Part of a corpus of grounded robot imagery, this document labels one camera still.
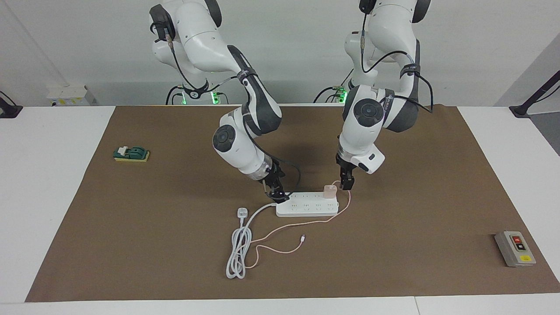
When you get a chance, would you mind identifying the grey on-off switch box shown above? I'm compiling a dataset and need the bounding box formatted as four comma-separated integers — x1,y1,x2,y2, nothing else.
494,231,537,268

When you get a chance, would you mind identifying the green circuit board module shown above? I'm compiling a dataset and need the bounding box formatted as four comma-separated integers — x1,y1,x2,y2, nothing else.
113,146,151,163

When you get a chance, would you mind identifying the white power strip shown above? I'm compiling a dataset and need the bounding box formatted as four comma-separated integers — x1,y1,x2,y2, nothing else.
276,192,340,217

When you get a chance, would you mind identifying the black slanted stand pole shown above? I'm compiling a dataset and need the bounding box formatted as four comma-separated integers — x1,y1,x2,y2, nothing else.
509,70,560,119

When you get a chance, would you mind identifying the black table clamp mount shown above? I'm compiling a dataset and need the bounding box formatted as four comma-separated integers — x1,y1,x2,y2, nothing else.
0,91,24,119

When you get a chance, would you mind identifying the brown table mat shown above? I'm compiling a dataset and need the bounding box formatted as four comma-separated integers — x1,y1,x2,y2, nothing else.
25,104,560,303

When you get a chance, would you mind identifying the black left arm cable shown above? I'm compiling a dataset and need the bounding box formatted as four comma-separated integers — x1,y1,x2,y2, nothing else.
360,0,434,114

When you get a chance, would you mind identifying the white box with yellow labels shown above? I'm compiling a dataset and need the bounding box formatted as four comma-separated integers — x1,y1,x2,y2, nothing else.
47,84,91,107

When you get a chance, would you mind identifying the pink charging cable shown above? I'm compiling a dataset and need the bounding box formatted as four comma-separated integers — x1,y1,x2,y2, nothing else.
244,180,352,269

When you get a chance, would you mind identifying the white power cord with plug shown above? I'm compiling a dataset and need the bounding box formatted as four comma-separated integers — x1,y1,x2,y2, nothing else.
226,202,279,280

